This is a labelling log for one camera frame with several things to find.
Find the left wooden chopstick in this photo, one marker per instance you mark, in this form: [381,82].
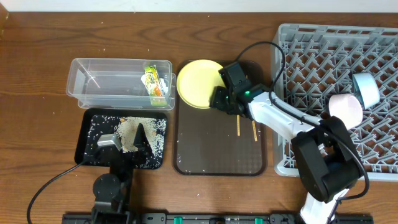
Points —
[238,125]

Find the green snack wrapper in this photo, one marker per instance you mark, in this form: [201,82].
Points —
[152,76]

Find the blue bowl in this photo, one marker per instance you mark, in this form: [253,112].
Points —
[365,85]

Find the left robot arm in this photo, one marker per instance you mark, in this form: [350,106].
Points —
[112,189]

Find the right wooden chopstick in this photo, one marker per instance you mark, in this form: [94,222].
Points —
[254,131]

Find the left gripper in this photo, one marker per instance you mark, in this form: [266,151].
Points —
[125,154]

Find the dark brown serving tray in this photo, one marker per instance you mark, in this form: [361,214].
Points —
[206,143]

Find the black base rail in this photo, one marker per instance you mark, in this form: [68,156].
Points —
[161,218]

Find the white tissue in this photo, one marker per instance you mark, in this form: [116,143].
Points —
[155,89]

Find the pink bowl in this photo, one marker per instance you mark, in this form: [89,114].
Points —
[347,108]

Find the black waste tray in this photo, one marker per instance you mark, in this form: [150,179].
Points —
[97,122]

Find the yellow plate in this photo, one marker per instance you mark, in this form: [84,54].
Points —
[196,82]

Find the clear plastic waste bin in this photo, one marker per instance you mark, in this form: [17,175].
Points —
[119,83]

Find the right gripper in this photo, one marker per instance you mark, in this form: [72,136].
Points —
[216,99]

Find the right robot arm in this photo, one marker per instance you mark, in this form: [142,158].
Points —
[327,161]

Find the wooden chopstick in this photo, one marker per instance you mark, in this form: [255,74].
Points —
[238,125]
[254,131]

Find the grey dishwasher rack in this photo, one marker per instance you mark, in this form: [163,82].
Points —
[313,62]

